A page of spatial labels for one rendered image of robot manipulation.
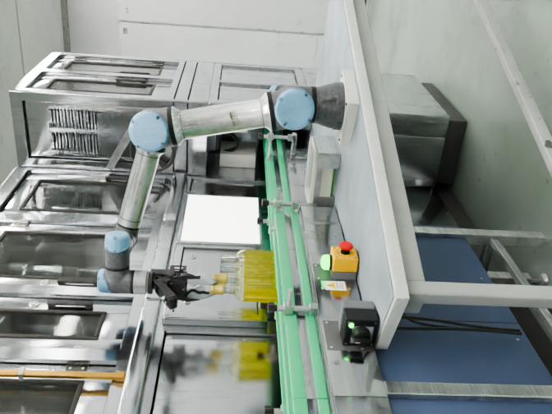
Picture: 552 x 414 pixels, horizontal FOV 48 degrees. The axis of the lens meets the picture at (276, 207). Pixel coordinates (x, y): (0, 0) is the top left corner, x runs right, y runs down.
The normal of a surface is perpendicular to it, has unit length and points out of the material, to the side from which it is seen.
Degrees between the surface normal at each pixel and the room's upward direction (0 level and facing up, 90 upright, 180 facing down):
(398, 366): 90
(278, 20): 91
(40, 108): 90
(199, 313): 90
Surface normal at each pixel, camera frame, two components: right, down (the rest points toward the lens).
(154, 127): -0.07, 0.26
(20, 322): 0.07, -0.88
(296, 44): 0.05, 0.47
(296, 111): 0.19, 0.22
